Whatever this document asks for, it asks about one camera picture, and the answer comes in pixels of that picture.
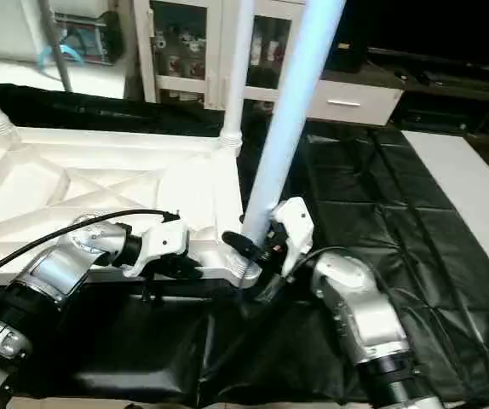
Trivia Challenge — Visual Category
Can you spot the white plastic table top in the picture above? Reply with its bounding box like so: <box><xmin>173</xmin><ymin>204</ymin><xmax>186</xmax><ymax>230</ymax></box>
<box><xmin>0</xmin><ymin>126</ymin><xmax>267</xmax><ymax>286</ymax></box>

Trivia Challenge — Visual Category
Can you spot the black work surface mat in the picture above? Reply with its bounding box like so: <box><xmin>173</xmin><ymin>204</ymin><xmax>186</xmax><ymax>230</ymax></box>
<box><xmin>0</xmin><ymin>81</ymin><xmax>489</xmax><ymax>406</ymax></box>

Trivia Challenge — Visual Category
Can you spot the white drawer unit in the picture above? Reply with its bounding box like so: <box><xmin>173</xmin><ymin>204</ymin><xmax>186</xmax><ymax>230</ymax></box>
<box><xmin>306</xmin><ymin>78</ymin><xmax>404</xmax><ymax>127</ymax></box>

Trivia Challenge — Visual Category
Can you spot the white glass door cabinet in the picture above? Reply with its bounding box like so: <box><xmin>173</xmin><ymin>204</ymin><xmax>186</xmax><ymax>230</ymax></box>
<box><xmin>134</xmin><ymin>0</ymin><xmax>314</xmax><ymax>108</ymax></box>

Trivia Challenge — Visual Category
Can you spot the white flat sheet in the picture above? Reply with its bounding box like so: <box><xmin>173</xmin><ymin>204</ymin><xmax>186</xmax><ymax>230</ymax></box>
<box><xmin>402</xmin><ymin>130</ymin><xmax>489</xmax><ymax>299</ymax></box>

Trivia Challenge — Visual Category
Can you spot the black equipment box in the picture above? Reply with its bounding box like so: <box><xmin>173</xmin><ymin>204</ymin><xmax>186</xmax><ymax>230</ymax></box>
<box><xmin>325</xmin><ymin>0</ymin><xmax>370</xmax><ymax>73</ymax></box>

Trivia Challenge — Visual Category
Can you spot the colourful background box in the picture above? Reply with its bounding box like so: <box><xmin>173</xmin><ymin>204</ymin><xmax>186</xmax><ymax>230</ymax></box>
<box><xmin>38</xmin><ymin>0</ymin><xmax>126</xmax><ymax>69</ymax></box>

